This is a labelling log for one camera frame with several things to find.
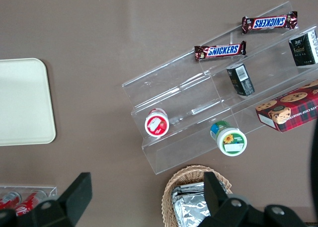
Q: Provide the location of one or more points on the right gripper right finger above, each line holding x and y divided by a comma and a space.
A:
223, 209

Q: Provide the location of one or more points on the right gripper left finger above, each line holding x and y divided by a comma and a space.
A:
72, 202

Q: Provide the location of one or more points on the oval light wicker basket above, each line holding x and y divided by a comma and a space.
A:
188, 174

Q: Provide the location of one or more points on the cream plastic tray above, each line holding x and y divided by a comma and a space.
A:
24, 100

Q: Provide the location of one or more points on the clear acrylic bottle rack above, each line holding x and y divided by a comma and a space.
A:
52, 191

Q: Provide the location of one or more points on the silver foil pack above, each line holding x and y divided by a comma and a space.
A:
188, 210
179, 191

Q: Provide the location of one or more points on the red cola bottle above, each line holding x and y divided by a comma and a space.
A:
8, 201
29, 203

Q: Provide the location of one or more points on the green lid yogurt cup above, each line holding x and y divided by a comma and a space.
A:
231, 141

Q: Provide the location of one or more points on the red lid yogurt cup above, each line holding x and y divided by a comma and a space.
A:
156, 124

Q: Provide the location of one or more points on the red tartan cookie box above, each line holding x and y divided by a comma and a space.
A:
290, 110

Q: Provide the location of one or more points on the small black carton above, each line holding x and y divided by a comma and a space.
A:
242, 80
303, 50

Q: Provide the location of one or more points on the clear acrylic step shelf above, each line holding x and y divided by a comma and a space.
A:
174, 88

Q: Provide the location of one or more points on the brown Snickers bar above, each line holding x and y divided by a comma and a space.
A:
221, 50
269, 22

